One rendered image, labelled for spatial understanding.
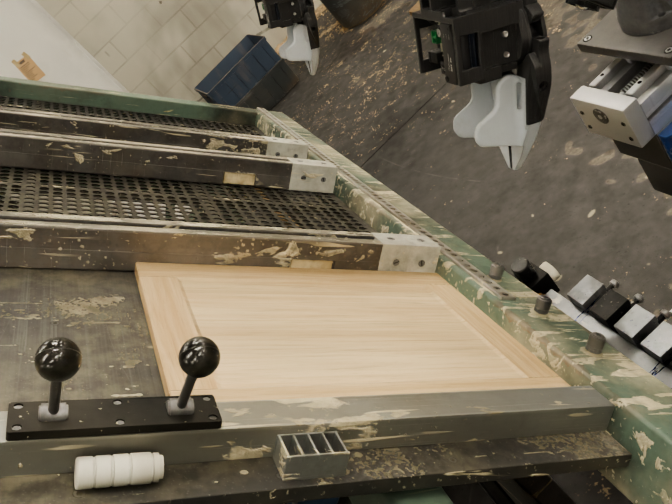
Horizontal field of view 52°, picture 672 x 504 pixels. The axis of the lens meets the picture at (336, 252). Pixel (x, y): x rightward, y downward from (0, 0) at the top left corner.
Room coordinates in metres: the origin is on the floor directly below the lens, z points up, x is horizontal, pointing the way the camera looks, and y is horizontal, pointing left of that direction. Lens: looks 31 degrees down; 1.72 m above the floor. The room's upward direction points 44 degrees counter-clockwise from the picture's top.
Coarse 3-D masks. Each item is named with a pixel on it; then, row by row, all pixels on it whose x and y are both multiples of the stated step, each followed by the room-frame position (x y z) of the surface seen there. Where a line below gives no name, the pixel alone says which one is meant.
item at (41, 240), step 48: (0, 240) 1.07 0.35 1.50; (48, 240) 1.07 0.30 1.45; (96, 240) 1.07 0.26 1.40; (144, 240) 1.07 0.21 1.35; (192, 240) 1.06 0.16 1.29; (240, 240) 1.06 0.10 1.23; (288, 240) 1.06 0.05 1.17; (336, 240) 1.07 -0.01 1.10; (384, 240) 1.08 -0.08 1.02; (432, 240) 1.09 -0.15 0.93
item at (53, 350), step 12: (48, 348) 0.54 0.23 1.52; (60, 348) 0.54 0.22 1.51; (72, 348) 0.54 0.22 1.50; (36, 360) 0.54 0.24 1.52; (48, 360) 0.54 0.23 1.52; (60, 360) 0.53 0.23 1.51; (72, 360) 0.54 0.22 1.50; (48, 372) 0.53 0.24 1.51; (60, 372) 0.53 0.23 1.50; (72, 372) 0.54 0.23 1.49; (60, 384) 0.57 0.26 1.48; (60, 396) 0.58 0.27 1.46; (48, 408) 0.59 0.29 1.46; (60, 408) 0.60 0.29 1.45; (48, 420) 0.59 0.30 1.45; (60, 420) 0.59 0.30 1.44
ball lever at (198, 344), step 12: (192, 348) 0.54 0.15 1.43; (204, 348) 0.54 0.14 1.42; (216, 348) 0.54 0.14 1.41; (180, 360) 0.55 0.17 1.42; (192, 360) 0.54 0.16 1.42; (204, 360) 0.53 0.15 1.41; (216, 360) 0.54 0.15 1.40; (192, 372) 0.54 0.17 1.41; (204, 372) 0.53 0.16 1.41; (192, 384) 0.57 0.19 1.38; (180, 396) 0.59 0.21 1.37; (168, 408) 0.60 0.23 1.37; (180, 408) 0.59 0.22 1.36; (192, 408) 0.59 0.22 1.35
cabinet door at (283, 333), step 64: (192, 320) 0.86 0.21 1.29; (256, 320) 0.87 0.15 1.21; (320, 320) 0.87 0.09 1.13; (384, 320) 0.87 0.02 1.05; (448, 320) 0.87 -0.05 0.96; (256, 384) 0.70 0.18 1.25; (320, 384) 0.69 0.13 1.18; (384, 384) 0.68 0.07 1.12; (448, 384) 0.67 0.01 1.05; (512, 384) 0.67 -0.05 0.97
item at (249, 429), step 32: (0, 416) 0.62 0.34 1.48; (224, 416) 0.60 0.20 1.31; (256, 416) 0.60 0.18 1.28; (288, 416) 0.59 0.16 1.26; (320, 416) 0.59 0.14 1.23; (352, 416) 0.59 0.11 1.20; (384, 416) 0.58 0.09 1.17; (416, 416) 0.58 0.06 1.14; (448, 416) 0.58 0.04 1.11; (480, 416) 0.58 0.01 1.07; (512, 416) 0.58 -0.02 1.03; (544, 416) 0.58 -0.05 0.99; (576, 416) 0.58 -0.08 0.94; (608, 416) 0.58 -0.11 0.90; (0, 448) 0.58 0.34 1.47; (32, 448) 0.58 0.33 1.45; (64, 448) 0.58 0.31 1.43; (96, 448) 0.58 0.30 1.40; (128, 448) 0.58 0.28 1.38; (160, 448) 0.58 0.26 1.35; (192, 448) 0.58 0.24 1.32; (224, 448) 0.58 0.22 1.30; (256, 448) 0.58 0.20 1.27; (352, 448) 0.58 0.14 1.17
